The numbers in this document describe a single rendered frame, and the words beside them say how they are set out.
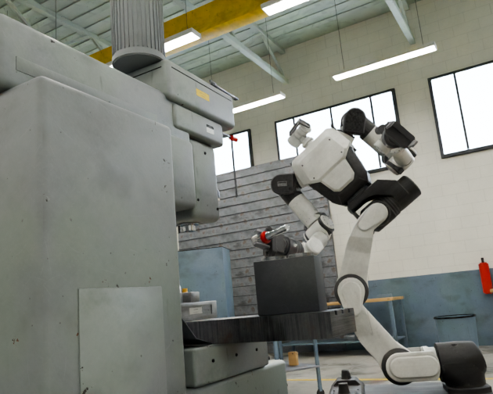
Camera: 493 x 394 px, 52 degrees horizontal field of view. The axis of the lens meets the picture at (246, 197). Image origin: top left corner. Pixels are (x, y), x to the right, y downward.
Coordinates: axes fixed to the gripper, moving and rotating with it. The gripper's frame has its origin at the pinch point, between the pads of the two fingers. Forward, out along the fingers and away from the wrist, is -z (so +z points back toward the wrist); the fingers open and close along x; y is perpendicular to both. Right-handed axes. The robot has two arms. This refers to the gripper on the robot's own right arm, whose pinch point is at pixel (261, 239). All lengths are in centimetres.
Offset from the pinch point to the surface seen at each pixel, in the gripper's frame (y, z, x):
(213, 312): -36.4, 5.1, -19.6
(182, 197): -4.1, -33.2, 7.5
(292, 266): 15.6, 1.0, -14.9
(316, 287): 21.0, 6.8, -22.3
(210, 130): -6.4, -22.6, 42.9
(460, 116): -185, 596, 469
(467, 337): -160, 440, 64
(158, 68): 2, -53, 52
